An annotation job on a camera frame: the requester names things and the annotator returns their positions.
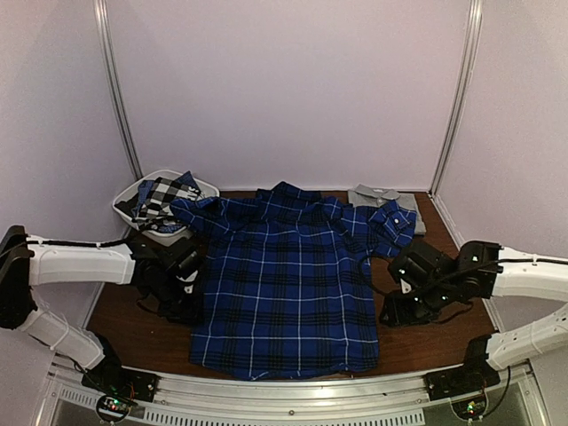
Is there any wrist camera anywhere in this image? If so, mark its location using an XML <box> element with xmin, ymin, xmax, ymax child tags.
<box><xmin>166</xmin><ymin>238</ymin><xmax>203</xmax><ymax>295</ymax></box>
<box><xmin>387</xmin><ymin>240</ymin><xmax>448</xmax><ymax>295</ymax></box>

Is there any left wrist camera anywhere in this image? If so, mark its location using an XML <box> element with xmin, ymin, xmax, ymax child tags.
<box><xmin>166</xmin><ymin>238</ymin><xmax>203</xmax><ymax>295</ymax></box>

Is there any black white checked shirt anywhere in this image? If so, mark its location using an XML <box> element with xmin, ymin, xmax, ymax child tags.
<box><xmin>131</xmin><ymin>177</ymin><xmax>203</xmax><ymax>234</ymax></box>

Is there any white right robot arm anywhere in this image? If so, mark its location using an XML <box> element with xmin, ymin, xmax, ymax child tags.
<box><xmin>380</xmin><ymin>241</ymin><xmax>567</xmax><ymax>392</ymax></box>

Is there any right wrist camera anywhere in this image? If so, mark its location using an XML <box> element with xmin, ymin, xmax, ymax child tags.
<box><xmin>387</xmin><ymin>240</ymin><xmax>448</xmax><ymax>295</ymax></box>

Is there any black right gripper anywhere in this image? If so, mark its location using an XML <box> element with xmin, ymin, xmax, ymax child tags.
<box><xmin>380</xmin><ymin>282</ymin><xmax>455</xmax><ymax>330</ymax></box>

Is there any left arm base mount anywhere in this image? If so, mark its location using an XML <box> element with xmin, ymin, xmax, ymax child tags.
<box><xmin>74</xmin><ymin>348</ymin><xmax>159</xmax><ymax>425</ymax></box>

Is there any right aluminium corner post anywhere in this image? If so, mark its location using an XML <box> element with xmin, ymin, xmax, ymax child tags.
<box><xmin>429</xmin><ymin>0</ymin><xmax>484</xmax><ymax>198</ymax></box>

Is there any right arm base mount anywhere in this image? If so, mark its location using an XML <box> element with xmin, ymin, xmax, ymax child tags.
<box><xmin>424</xmin><ymin>335</ymin><xmax>501</xmax><ymax>422</ymax></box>

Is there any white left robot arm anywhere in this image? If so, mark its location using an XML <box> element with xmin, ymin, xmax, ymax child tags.
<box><xmin>1</xmin><ymin>225</ymin><xmax>203</xmax><ymax>394</ymax></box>

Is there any aluminium front rail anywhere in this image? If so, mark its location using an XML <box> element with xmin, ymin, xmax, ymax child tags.
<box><xmin>31</xmin><ymin>356</ymin><xmax>551</xmax><ymax>425</ymax></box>

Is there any blue plaid long sleeve shirt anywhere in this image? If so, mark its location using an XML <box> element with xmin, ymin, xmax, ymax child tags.
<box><xmin>171</xmin><ymin>182</ymin><xmax>416</xmax><ymax>381</ymax></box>

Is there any left aluminium corner post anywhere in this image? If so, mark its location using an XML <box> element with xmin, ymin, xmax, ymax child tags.
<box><xmin>93</xmin><ymin>0</ymin><xmax>143</xmax><ymax>180</ymax></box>

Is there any white plastic laundry basket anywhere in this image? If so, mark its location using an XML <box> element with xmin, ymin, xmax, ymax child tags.
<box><xmin>113</xmin><ymin>170</ymin><xmax>220</xmax><ymax>246</ymax></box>

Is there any folded grey shirt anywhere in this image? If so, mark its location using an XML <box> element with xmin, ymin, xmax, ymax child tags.
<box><xmin>347</xmin><ymin>184</ymin><xmax>426</xmax><ymax>236</ymax></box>

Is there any aluminium corner post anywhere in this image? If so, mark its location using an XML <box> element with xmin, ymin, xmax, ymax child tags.
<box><xmin>93</xmin><ymin>0</ymin><xmax>143</xmax><ymax>180</ymax></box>
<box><xmin>429</xmin><ymin>0</ymin><xmax>484</xmax><ymax>198</ymax></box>

